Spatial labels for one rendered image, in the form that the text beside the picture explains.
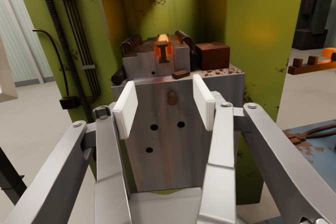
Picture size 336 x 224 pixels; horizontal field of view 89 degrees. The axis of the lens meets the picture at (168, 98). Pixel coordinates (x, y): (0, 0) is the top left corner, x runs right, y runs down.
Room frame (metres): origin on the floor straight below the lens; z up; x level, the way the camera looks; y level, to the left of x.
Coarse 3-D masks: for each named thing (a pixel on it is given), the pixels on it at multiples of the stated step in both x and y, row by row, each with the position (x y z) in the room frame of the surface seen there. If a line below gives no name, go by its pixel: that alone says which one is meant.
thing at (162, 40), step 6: (162, 36) 0.72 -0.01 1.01; (156, 42) 0.50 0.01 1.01; (162, 42) 0.45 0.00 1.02; (168, 42) 0.50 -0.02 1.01; (156, 48) 0.50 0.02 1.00; (162, 48) 0.42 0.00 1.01; (168, 48) 0.50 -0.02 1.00; (156, 54) 0.50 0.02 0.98; (162, 54) 0.42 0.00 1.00; (162, 60) 0.42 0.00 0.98; (168, 60) 0.42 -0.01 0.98
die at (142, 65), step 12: (168, 36) 0.78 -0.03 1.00; (144, 48) 0.58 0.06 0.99; (180, 48) 0.51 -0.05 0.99; (132, 60) 0.51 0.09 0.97; (144, 60) 0.51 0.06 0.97; (156, 60) 0.51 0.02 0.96; (180, 60) 0.51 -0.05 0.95; (132, 72) 0.51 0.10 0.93; (144, 72) 0.51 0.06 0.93; (156, 72) 0.51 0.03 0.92; (168, 72) 0.51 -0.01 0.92
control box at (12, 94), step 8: (0, 40) 0.49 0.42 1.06; (0, 48) 0.47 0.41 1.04; (0, 56) 0.44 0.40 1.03; (0, 64) 0.42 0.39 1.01; (8, 64) 0.47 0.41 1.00; (0, 72) 0.40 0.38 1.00; (8, 72) 0.44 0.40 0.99; (0, 80) 0.39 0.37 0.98; (8, 80) 0.42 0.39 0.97; (0, 88) 0.37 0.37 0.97; (8, 88) 0.40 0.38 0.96; (0, 96) 0.38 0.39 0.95; (8, 96) 0.39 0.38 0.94; (16, 96) 0.42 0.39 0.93
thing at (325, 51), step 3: (324, 48) 0.49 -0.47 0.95; (327, 48) 0.49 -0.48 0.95; (330, 48) 0.49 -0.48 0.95; (333, 48) 0.48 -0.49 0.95; (324, 51) 0.49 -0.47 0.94; (327, 51) 0.48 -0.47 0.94; (330, 51) 0.47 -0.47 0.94; (333, 51) 0.46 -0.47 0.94; (321, 54) 0.49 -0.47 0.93; (324, 54) 0.49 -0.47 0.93; (327, 54) 0.48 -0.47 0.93; (330, 54) 0.47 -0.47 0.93; (330, 57) 0.47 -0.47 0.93
